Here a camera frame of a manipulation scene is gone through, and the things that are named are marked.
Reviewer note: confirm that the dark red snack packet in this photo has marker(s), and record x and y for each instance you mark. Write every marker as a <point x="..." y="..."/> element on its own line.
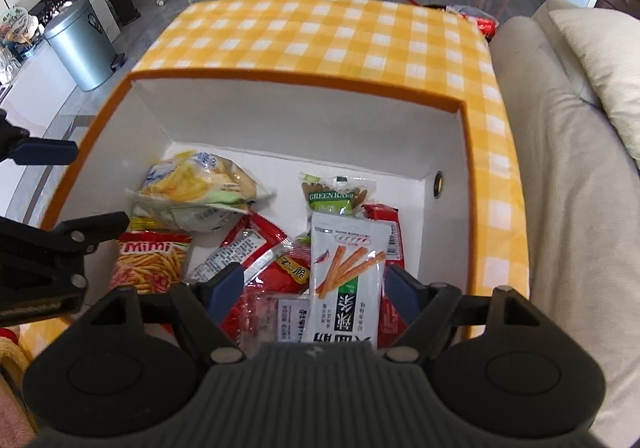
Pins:
<point x="392" y="238"/>

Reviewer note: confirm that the beige sofa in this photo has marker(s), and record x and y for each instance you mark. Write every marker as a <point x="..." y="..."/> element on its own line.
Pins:
<point x="565" y="228"/>

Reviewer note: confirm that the yellow white chips bag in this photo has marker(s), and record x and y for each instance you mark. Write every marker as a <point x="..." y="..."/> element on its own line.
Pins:
<point x="200" y="180"/>

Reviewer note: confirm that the red packet with white label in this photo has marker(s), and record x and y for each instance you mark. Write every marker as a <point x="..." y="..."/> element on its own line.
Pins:
<point x="260" y="240"/>

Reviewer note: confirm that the beige pillow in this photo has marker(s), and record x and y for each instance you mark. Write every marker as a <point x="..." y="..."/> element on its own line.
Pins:
<point x="605" y="58"/>

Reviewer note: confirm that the green label snack packet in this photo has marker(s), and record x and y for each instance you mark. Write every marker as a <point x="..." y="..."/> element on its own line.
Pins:
<point x="330" y="198"/>

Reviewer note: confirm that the grey metal trash can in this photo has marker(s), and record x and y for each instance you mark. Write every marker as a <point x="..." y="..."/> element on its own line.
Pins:
<point x="80" y="48"/>

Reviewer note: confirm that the white green snack bag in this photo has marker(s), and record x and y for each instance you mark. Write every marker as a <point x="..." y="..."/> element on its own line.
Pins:
<point x="200" y="222"/>

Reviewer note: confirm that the orange cardboard box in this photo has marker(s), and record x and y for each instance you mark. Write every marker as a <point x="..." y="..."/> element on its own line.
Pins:
<point x="300" y="118"/>

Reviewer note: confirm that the yellow cloth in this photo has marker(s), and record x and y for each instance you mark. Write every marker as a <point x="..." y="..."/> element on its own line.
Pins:
<point x="17" y="363"/>

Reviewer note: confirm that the yellow checked tablecloth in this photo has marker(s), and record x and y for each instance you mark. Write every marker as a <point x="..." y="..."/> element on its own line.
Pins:
<point x="300" y="28"/>

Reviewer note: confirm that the red fries snack packet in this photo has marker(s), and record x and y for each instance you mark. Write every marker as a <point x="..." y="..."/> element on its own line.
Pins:
<point x="150" y="263"/>

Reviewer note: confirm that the clutter of glassware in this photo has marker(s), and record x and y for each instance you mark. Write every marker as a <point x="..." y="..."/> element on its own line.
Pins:
<point x="17" y="43"/>

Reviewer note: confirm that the bag of red snacks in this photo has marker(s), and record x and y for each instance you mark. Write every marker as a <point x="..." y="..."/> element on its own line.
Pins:
<point x="475" y="18"/>

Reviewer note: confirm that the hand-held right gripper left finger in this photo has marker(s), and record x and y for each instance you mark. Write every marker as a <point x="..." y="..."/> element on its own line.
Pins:
<point x="227" y="292"/>

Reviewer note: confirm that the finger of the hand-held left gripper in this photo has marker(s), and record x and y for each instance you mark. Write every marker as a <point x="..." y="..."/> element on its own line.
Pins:
<point x="45" y="151"/>
<point x="60" y="248"/>

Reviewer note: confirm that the white low cabinet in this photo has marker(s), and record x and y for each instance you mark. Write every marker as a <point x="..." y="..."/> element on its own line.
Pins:
<point x="45" y="98"/>

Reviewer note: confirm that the pink blanket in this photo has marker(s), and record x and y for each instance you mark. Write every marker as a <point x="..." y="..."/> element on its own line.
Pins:
<point x="12" y="418"/>

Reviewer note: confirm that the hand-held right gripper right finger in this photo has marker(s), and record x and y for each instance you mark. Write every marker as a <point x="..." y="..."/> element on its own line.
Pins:
<point x="400" y="297"/>

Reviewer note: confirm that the white packet with orange sticks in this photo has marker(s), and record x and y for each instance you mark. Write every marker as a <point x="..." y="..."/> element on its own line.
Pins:
<point x="345" y="288"/>

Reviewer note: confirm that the clear red snack packet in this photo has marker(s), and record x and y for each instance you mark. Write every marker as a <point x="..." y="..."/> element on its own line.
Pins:
<point x="260" y="315"/>

